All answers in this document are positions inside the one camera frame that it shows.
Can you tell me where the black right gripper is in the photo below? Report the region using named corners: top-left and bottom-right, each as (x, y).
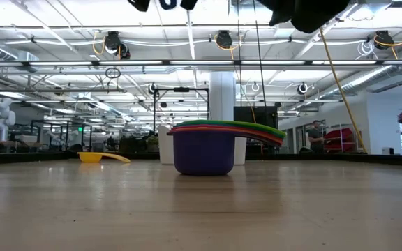
top-left (256, 0), bottom-right (350, 34)

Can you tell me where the orange plastic measuring cup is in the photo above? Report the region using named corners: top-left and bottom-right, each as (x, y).
top-left (167, 126), bottom-right (284, 147)

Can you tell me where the green plastic measuring cup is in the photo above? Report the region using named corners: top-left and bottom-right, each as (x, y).
top-left (174, 119), bottom-right (288, 139)

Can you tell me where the purple plastic measuring cup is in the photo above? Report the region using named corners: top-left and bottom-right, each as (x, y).
top-left (167, 128), bottom-right (237, 176)

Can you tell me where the yellow plastic measuring cup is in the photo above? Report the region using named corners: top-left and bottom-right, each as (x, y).
top-left (77, 151), bottom-right (131, 164)

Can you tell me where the white pillar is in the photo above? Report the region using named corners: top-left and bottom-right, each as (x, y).
top-left (209, 71), bottom-right (237, 122)

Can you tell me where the black cabinet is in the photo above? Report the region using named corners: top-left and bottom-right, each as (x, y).
top-left (234, 106), bottom-right (279, 156)

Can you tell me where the red bin shelf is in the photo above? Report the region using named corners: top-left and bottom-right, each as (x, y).
top-left (322, 127), bottom-right (355, 152)

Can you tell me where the black ceiling cable reel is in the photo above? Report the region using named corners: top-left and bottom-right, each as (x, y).
top-left (216, 30), bottom-right (234, 50)
top-left (103, 30), bottom-right (122, 51)
top-left (374, 30), bottom-right (396, 50)

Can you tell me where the black metal stand frame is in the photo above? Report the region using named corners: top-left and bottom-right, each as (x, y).
top-left (153, 86), bottom-right (210, 135)

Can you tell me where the black aluminium table frame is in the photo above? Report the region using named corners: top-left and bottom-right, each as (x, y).
top-left (0, 151), bottom-right (402, 167)

